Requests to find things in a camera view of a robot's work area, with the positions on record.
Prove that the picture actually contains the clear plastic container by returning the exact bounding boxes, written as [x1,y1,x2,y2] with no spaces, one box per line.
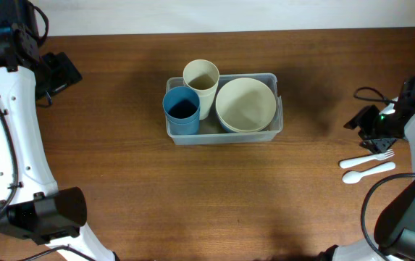
[166,72,284,145]

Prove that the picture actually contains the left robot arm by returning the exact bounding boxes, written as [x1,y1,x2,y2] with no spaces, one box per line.
[0,1,117,260]

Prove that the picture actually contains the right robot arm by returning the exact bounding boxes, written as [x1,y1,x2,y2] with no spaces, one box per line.
[317,76,415,260]

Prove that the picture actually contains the blue cup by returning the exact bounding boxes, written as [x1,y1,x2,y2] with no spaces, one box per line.
[167,118,200,135]
[162,86,201,124]

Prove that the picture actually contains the white plastic spoon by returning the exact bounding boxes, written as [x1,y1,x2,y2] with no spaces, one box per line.
[342,162,396,184]

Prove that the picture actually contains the cream bowl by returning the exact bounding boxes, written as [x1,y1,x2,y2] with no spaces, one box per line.
[215,78,277,127]
[218,117,273,133]

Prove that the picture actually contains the blue bowl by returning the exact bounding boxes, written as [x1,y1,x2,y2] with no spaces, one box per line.
[220,121,235,133]

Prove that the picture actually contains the blue cup front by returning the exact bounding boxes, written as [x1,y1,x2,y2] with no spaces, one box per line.
[162,86,201,124]

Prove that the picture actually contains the white plastic fork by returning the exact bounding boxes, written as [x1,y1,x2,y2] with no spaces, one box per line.
[338,149,395,169]

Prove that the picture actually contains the cream cup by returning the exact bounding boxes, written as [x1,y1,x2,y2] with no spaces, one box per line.
[183,59,220,120]

